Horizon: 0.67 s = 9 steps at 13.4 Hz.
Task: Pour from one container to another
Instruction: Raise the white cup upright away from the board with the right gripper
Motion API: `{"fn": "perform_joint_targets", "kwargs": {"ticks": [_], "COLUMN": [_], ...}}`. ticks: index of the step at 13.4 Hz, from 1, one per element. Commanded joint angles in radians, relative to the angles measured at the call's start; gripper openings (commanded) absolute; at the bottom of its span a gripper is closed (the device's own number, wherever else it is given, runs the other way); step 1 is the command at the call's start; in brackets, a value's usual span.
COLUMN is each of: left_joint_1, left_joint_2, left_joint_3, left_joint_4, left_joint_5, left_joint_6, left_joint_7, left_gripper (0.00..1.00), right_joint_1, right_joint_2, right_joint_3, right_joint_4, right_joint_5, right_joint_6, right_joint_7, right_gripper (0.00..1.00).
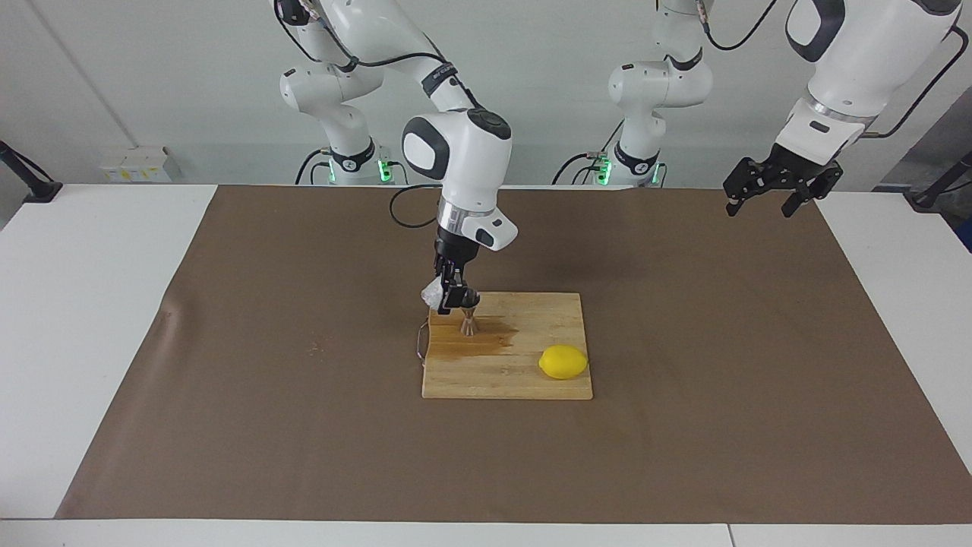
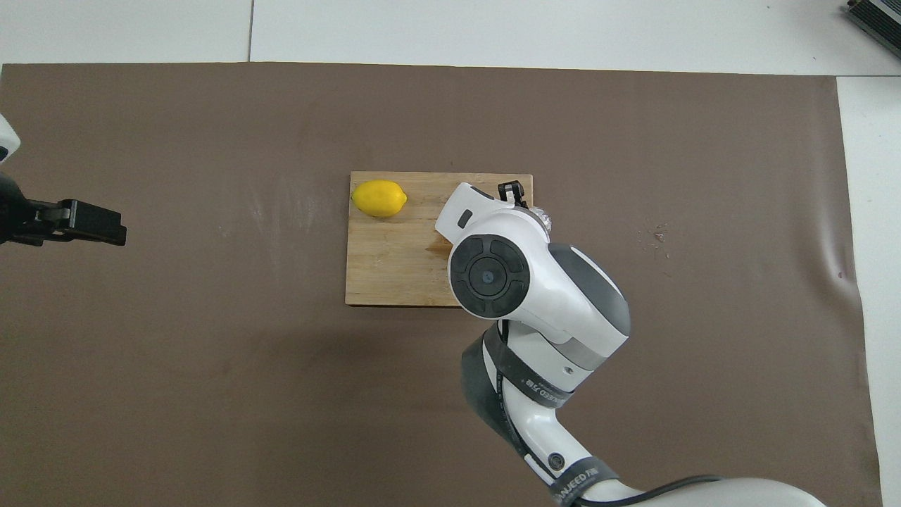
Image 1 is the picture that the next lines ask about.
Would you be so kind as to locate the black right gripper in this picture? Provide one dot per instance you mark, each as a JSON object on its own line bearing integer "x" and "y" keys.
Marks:
{"x": 449, "y": 258}

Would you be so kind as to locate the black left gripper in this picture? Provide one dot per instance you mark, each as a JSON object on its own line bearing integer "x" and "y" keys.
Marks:
{"x": 793, "y": 171}

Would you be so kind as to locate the frosted clear glass cup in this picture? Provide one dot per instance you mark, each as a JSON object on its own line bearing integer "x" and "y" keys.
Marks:
{"x": 431, "y": 295}

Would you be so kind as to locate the steel double jigger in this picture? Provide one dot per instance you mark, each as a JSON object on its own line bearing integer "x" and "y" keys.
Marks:
{"x": 468, "y": 325}

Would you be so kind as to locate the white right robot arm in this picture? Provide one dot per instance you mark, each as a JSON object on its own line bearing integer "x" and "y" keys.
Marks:
{"x": 463, "y": 159}

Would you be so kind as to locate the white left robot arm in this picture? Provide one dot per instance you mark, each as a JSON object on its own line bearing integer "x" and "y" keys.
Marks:
{"x": 858, "y": 45}

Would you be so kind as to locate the yellow lemon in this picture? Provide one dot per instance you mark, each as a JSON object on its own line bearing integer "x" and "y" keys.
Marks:
{"x": 563, "y": 362}

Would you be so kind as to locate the black clamp stand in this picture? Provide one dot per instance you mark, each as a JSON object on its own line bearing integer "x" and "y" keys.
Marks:
{"x": 923, "y": 199}
{"x": 42, "y": 190}

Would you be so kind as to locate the brown paper table mat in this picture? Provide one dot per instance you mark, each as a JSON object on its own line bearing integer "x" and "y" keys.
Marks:
{"x": 683, "y": 456}

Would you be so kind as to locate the white socket box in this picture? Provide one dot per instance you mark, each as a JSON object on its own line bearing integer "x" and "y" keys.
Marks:
{"x": 137, "y": 163}

